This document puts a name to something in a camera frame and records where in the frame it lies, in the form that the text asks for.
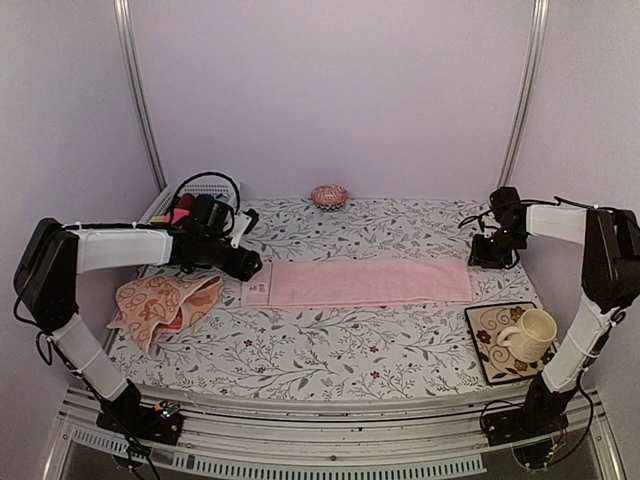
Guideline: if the pink towel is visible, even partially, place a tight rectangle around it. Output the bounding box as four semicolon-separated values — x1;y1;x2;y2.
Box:
165;208;190;225
240;259;472;308

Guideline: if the patterned ceramic bowl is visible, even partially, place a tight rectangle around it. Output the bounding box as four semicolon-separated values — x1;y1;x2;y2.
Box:
311;184;348;211

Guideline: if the orange patterned towel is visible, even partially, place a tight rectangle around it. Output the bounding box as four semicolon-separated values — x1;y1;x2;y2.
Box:
107;275;224;353

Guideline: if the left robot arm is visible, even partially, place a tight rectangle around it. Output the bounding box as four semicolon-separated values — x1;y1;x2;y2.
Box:
13;194;262;449

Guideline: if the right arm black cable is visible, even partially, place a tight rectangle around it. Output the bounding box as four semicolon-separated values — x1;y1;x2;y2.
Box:
457;209;494;234

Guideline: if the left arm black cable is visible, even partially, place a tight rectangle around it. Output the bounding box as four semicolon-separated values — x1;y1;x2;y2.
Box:
172;172;244;221

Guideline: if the left aluminium frame post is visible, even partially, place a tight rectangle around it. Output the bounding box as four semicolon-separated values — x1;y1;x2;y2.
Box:
113;0;167;191

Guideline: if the aluminium frame post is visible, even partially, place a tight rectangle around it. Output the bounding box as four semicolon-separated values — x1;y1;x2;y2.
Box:
113;0;167;191
497;0;550;187

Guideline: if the cream ceramic mug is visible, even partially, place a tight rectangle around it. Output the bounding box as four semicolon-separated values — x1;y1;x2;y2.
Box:
496;309;557;363

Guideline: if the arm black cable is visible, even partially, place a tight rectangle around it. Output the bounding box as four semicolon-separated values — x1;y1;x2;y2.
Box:
172;172;244;221
457;209;494;234

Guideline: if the dark red rolled towel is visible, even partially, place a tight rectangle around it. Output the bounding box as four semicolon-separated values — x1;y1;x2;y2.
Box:
175;193;196;211

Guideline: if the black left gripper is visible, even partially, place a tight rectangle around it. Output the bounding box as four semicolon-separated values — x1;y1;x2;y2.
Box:
201;234;264;281

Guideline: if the square floral plate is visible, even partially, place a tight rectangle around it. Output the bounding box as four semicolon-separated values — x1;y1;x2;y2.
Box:
464;302;556;386

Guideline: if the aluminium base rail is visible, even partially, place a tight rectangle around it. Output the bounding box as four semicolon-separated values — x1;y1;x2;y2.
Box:
43;386;630;479

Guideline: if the pink rolled towel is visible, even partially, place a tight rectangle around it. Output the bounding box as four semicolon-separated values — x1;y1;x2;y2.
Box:
165;208;190;225

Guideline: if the white plastic basket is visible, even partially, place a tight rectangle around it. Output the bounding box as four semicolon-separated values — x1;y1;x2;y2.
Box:
135;182;245;229

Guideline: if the right aluminium frame post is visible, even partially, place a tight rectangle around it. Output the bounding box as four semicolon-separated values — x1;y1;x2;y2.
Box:
497;0;550;187

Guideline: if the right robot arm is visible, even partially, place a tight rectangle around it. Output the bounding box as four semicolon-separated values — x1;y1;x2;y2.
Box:
468;186;639;445

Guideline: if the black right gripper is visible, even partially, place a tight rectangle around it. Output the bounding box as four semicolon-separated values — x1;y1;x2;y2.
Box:
469;227;528;269

